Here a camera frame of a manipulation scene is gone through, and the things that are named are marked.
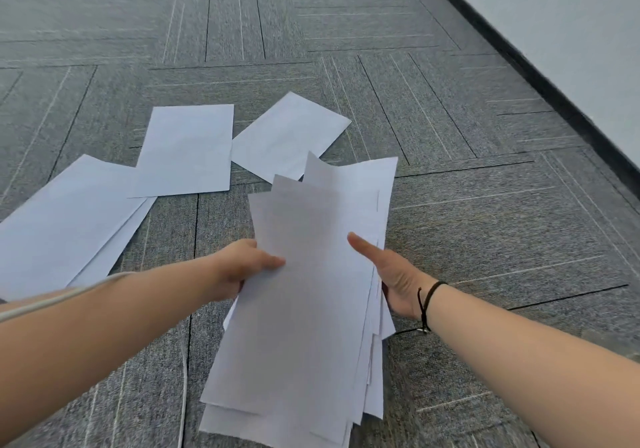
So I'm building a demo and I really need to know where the person's left hand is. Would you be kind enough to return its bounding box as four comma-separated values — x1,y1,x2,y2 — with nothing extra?
209,239,287,304

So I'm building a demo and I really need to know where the person's right hand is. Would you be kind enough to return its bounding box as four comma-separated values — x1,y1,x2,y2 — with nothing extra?
347,232,442,321

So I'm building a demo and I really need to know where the person's left forearm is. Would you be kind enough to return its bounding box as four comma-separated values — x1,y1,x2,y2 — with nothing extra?
0,257,227,448

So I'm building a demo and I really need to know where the white paper sheet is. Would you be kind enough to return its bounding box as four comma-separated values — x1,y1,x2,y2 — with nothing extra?
128,104,235,198
230,91,353,182
67,195,158,288
0,154,151,301

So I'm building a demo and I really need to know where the person's right forearm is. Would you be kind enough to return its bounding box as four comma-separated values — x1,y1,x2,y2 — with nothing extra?
424,283,640,448

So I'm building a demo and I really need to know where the black baseboard strip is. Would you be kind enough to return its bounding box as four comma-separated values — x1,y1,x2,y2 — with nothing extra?
411,0,640,201

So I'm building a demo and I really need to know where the fanned stack of white papers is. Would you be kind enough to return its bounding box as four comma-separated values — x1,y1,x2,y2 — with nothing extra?
199,151,399,448

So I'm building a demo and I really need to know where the black wrist cord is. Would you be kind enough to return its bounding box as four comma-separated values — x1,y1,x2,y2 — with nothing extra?
417,281,449,335

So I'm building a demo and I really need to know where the thin white cable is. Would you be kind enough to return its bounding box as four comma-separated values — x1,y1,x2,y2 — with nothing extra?
0,272,190,448

